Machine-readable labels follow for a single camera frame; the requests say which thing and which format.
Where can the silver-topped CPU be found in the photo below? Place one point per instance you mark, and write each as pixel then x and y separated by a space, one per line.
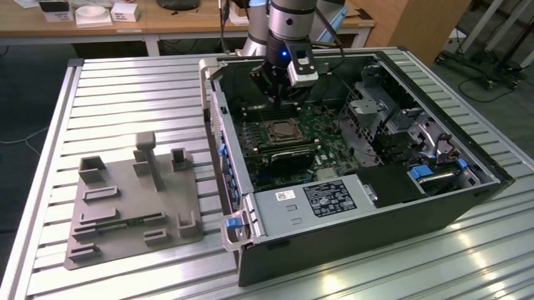
pixel 285 129

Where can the RAM slot with white clips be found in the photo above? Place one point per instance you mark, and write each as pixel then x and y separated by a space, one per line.
pixel 254 107
pixel 254 115

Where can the RAM slot with black clips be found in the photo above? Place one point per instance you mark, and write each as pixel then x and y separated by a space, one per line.
pixel 254 119
pixel 254 111

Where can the metal disk bay cage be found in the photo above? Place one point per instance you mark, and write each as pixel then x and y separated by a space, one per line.
pixel 365 106

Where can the wooden desk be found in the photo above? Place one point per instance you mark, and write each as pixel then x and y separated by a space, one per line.
pixel 187 22

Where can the black graphics card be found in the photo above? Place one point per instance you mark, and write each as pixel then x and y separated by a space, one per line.
pixel 292 162

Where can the green motherboard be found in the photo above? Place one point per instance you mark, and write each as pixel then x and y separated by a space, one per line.
pixel 334 153

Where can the black round object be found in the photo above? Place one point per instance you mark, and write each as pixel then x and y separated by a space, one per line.
pixel 177 3

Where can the silver chipset heatsink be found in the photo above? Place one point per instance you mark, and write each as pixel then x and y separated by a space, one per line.
pixel 328 175

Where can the wooden cabinet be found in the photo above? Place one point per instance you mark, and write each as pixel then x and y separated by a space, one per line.
pixel 417 25

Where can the white cardboard box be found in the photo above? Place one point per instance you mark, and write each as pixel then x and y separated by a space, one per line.
pixel 125 14

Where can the black plastic shroud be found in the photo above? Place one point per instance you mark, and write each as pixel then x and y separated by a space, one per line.
pixel 388 187

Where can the teach pendant with red button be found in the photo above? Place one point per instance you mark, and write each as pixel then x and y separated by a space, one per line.
pixel 457 37

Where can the grey power supply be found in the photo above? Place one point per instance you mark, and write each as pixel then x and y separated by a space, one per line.
pixel 284 218

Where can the white round holder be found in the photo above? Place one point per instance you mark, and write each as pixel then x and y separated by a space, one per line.
pixel 94 20

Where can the blue plastic latch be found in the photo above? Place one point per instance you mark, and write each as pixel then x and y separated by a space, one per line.
pixel 234 225

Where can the grey parts rack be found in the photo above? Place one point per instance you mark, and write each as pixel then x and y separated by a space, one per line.
pixel 138 193

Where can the small blue plastic tab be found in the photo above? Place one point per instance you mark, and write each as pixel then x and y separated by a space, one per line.
pixel 461 164

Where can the white box with black top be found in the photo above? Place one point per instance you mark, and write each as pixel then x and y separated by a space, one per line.
pixel 57 15

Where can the black PC case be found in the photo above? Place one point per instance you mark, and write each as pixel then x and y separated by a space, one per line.
pixel 334 256

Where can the green RAM stick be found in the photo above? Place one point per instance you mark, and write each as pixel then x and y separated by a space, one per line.
pixel 121 225

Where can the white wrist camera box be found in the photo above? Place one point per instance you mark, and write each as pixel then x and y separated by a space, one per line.
pixel 302 75

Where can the white frame cart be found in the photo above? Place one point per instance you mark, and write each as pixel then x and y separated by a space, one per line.
pixel 476 28

